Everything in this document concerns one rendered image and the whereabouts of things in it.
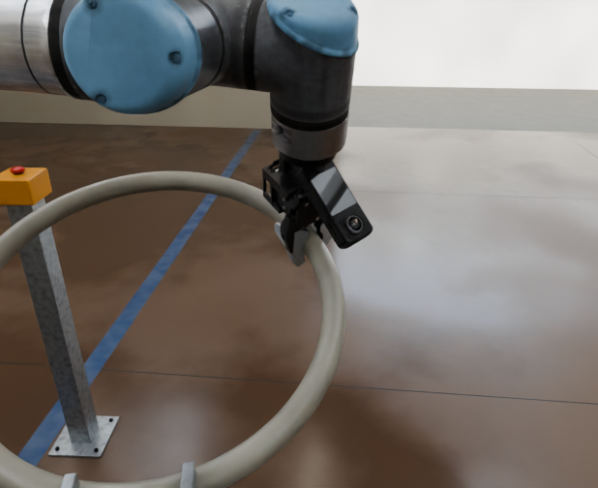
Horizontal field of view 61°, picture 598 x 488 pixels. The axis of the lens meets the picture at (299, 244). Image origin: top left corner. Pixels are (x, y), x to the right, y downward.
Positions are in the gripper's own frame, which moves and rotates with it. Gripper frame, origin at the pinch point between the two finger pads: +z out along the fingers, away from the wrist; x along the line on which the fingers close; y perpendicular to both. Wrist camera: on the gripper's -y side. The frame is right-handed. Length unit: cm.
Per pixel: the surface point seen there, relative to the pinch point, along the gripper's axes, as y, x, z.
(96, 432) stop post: 68, 46, 145
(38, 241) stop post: 93, 33, 63
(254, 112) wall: 426, -248, 314
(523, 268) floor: 39, -206, 189
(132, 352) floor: 106, 19, 165
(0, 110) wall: 643, 6, 341
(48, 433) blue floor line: 79, 61, 146
